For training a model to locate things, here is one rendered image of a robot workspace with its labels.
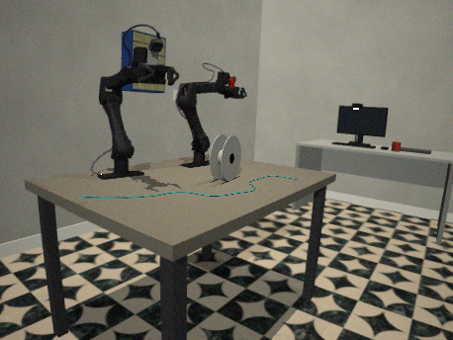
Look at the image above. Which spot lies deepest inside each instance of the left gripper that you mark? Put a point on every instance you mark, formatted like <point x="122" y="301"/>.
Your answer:
<point x="233" y="91"/>

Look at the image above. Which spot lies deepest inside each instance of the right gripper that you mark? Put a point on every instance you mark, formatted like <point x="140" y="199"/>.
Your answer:
<point x="144" y="71"/>

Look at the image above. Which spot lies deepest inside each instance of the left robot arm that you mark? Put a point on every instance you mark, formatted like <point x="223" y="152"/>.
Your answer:
<point x="201" y="141"/>

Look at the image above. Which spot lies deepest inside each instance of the grey cable reel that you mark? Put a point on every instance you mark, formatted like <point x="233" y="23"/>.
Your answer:
<point x="225" y="157"/>

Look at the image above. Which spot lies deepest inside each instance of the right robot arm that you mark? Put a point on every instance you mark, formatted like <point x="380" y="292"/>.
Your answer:
<point x="111" y="101"/>

